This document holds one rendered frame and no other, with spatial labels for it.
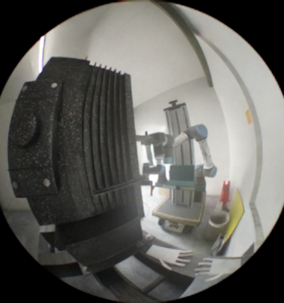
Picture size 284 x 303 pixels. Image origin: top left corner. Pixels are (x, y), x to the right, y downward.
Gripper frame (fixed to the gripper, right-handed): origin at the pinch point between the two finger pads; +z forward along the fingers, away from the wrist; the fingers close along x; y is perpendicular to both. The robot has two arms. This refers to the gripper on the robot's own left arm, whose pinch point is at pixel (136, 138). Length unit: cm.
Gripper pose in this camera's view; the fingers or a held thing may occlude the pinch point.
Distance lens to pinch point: 40.4
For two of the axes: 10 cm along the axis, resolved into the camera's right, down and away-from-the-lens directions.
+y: -1.0, -9.9, 0.0
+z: -7.1, 0.7, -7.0
